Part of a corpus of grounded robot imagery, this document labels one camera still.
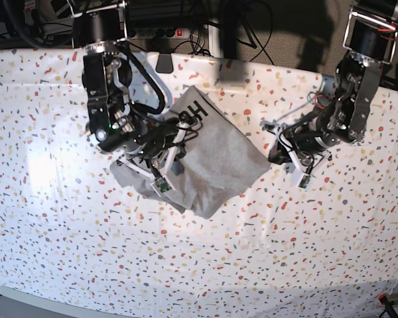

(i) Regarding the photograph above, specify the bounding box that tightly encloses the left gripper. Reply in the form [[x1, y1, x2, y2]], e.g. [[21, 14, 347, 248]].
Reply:
[[260, 121, 334, 190]]

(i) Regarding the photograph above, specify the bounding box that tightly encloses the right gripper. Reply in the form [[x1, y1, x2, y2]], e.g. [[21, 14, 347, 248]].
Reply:
[[116, 117, 202, 190]]

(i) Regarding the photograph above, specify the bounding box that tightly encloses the grey T-shirt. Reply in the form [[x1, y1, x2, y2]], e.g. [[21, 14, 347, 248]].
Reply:
[[110, 86, 270, 219]]

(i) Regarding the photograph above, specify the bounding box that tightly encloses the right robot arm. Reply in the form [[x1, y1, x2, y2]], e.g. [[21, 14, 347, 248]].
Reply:
[[73, 1, 199, 195]]

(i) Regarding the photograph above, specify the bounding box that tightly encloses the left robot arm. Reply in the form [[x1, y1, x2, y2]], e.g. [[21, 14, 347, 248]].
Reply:
[[260, 1, 398, 189]]

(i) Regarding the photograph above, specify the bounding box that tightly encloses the black table clamp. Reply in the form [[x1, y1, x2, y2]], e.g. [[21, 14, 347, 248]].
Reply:
[[155, 53, 174, 74]]

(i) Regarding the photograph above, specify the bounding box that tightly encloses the terrazzo pattern table cloth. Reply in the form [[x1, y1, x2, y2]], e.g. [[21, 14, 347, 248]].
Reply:
[[0, 50, 398, 317]]

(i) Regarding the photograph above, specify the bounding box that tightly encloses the white power strip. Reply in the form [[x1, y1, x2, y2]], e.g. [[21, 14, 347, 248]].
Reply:
[[128, 28, 191, 39]]

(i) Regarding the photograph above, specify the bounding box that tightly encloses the red black spring clamp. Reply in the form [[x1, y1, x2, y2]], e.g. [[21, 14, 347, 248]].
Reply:
[[377, 294, 398, 318]]

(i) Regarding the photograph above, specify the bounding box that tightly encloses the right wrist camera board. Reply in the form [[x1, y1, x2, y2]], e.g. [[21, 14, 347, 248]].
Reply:
[[151, 176, 174, 197]]

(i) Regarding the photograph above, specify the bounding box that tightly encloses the black cable bundle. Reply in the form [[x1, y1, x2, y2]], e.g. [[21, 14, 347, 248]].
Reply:
[[185, 0, 276, 66]]

